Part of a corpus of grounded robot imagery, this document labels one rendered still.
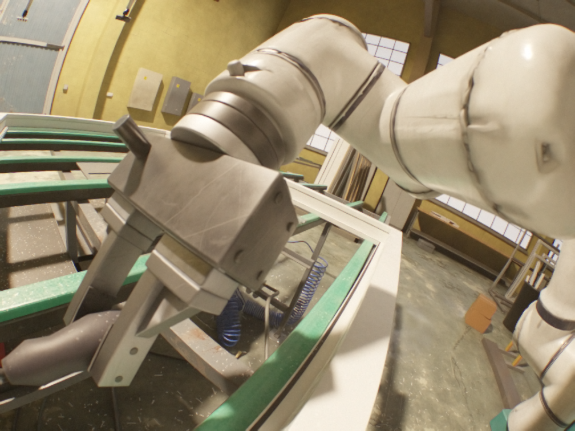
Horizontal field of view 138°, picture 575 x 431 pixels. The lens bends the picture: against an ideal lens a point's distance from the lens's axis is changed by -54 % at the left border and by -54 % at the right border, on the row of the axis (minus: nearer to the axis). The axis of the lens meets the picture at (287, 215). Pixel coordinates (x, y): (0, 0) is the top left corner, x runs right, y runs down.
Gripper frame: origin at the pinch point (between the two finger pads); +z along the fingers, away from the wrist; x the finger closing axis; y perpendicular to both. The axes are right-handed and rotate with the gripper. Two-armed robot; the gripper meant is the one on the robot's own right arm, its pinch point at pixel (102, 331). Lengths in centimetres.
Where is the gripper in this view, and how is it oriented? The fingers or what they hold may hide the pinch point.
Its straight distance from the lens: 17.5
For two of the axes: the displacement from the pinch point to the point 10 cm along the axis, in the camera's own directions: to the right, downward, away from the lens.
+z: -5.0, 8.0, -3.4
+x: 8.4, 3.6, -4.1
